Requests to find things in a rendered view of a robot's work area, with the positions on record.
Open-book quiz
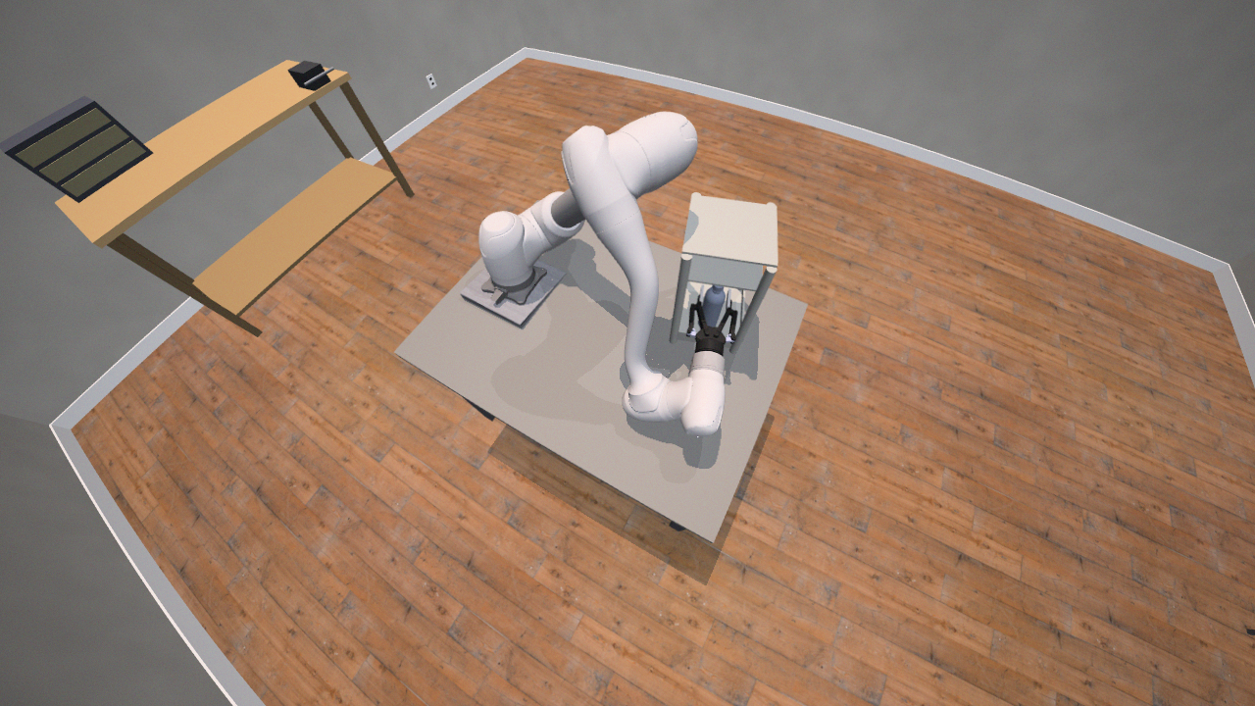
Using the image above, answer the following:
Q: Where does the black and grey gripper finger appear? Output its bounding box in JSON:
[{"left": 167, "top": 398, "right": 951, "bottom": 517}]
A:
[
  {"left": 714, "top": 288, "right": 738, "bottom": 344},
  {"left": 686, "top": 283, "right": 710, "bottom": 339}
]

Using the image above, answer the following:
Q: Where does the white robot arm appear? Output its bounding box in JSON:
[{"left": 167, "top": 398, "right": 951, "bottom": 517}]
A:
[{"left": 478, "top": 112, "right": 725, "bottom": 436}]

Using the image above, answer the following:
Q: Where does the blue-grey bottle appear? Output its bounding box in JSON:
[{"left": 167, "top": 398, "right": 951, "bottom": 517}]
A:
[{"left": 702, "top": 285, "right": 725, "bottom": 327}]

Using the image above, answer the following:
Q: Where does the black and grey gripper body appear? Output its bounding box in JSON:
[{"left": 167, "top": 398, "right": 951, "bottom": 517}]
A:
[{"left": 695, "top": 326, "right": 727, "bottom": 356}]

